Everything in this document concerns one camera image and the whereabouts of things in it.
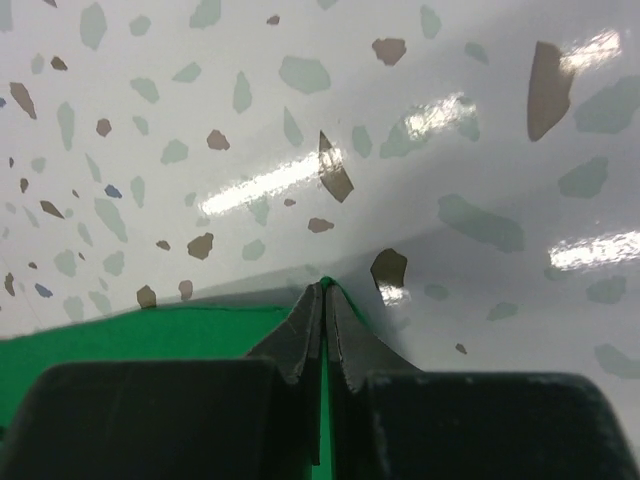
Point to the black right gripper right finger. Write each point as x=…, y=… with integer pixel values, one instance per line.
x=391, y=420

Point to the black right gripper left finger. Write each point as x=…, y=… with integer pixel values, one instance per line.
x=254, y=417

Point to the green t shirt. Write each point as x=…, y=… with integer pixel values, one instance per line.
x=192, y=332

